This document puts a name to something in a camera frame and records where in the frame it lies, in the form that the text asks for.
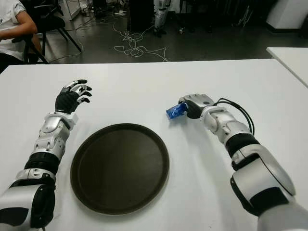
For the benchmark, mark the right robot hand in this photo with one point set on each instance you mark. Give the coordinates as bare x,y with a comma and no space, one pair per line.
199,101

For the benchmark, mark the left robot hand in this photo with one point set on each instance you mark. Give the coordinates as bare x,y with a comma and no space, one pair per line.
66,98

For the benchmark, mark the blue Oreo packet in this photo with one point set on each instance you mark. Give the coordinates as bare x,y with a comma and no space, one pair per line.
175,113

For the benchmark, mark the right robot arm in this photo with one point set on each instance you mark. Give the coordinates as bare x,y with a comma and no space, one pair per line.
255,168

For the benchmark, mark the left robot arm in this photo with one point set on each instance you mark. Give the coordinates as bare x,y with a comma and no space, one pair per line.
48,142

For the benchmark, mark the black office chair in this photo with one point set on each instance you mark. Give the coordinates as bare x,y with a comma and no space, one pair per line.
48,19

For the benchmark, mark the round dark brown tray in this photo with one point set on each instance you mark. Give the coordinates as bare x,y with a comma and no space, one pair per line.
120,168

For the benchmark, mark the white board panel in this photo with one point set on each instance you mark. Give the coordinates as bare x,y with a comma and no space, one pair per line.
72,9

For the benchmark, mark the seated person white shirt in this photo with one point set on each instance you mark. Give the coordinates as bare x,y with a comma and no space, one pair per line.
12,24

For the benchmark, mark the white side table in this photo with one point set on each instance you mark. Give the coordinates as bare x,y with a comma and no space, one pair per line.
291,60

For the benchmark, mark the black cabinet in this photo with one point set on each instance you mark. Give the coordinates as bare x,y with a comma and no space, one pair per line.
142,16

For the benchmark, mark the white cabinet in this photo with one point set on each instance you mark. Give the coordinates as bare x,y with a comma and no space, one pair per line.
286,14

